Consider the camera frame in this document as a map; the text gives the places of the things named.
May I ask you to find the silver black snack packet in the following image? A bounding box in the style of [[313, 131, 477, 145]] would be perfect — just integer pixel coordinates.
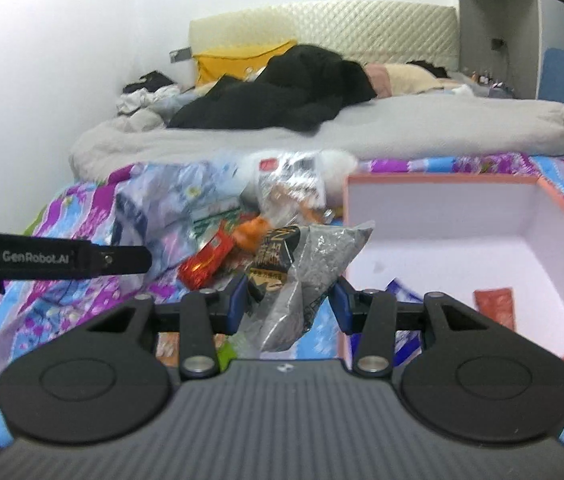
[[247, 220, 377, 353]]

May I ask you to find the cream and pink pillow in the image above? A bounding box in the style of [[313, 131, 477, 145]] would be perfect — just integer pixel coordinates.
[[364, 62, 450, 98]]

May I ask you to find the cream quilted headboard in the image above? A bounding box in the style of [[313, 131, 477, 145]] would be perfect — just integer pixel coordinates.
[[188, 1, 459, 88]]

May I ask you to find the clear white red-label packet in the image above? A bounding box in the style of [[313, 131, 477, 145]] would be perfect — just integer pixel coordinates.
[[254, 152, 327, 211]]

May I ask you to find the heap of crumpled clothes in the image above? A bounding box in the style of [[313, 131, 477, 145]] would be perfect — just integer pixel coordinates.
[[116, 71, 183, 118]]

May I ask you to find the pile of snack packets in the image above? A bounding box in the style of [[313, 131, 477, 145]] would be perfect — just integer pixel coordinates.
[[177, 180, 348, 291]]

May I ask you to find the blue purple snack packet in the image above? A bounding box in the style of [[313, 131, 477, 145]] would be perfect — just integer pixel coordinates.
[[384, 277, 423, 303]]

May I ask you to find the green white snack packet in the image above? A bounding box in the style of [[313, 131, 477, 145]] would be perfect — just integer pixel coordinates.
[[191, 207, 240, 241]]

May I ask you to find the orange snack packet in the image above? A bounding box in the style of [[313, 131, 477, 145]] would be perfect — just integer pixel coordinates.
[[474, 287, 518, 331]]

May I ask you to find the white plush toy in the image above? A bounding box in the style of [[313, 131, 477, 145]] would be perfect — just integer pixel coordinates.
[[239, 150, 359, 206]]

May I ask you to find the black jacket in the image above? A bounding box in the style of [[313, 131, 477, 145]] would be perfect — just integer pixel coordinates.
[[168, 44, 378, 133]]

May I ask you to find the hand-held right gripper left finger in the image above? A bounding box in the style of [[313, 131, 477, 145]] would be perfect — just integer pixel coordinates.
[[84, 274, 249, 380]]

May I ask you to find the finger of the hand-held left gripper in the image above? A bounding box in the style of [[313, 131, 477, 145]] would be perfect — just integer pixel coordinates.
[[94, 242, 153, 277]]

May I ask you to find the yellow pillow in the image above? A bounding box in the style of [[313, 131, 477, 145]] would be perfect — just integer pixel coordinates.
[[194, 40, 299, 86]]

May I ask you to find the row of small bottles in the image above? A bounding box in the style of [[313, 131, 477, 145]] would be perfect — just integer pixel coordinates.
[[464, 67, 515, 98]]

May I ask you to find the pale blue floral plastic bag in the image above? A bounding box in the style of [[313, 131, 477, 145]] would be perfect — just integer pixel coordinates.
[[112, 160, 243, 281]]

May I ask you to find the small dark cloth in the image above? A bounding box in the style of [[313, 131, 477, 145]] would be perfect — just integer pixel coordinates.
[[407, 60, 450, 80]]

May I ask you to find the floral striped bedsheet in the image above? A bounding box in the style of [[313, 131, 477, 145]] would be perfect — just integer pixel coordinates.
[[0, 152, 564, 461]]

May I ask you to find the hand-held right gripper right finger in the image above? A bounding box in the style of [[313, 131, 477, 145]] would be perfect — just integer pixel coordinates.
[[331, 276, 493, 378]]

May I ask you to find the grey duvet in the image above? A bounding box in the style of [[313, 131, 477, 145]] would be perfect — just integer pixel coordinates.
[[69, 95, 564, 183]]

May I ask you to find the pink cardboard box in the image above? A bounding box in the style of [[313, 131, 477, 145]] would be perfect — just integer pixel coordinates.
[[339, 172, 564, 388]]

